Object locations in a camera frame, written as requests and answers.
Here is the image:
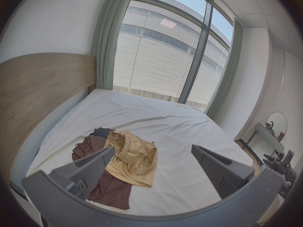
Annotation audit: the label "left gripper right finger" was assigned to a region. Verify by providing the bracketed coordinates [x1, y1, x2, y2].
[191, 144, 255, 200]

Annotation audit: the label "grey dressing table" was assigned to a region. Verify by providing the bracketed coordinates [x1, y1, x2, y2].
[241, 122, 285, 162]

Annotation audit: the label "brown garment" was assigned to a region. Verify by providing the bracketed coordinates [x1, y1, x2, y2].
[72, 136, 132, 210]

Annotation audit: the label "window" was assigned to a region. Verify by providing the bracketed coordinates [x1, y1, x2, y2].
[113, 0, 234, 113]

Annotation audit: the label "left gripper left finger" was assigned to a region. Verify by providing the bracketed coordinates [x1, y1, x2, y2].
[50, 146, 116, 200]

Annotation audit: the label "dark blue garment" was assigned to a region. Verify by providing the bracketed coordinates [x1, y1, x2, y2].
[89, 127, 116, 139]

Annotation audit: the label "round wall mirror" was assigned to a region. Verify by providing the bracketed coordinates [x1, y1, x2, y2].
[266, 112, 287, 137]

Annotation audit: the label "beige shorts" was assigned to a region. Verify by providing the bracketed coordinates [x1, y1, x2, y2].
[104, 129, 158, 188]

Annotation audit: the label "bed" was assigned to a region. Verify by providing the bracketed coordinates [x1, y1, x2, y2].
[0, 53, 255, 227]

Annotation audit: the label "grey-green curtain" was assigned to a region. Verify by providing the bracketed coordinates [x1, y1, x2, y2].
[91, 0, 139, 94]
[204, 18, 243, 120]

